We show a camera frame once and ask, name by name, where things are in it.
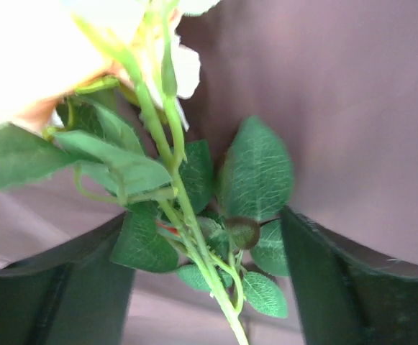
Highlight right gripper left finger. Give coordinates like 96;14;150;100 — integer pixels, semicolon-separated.
0;214;135;345

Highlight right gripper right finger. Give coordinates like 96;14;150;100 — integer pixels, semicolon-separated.
281;206;418;344

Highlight peach pink flower stem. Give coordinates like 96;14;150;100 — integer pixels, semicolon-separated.
0;1;293;344

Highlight red wrapping paper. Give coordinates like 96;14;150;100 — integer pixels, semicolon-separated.
0;1;418;344

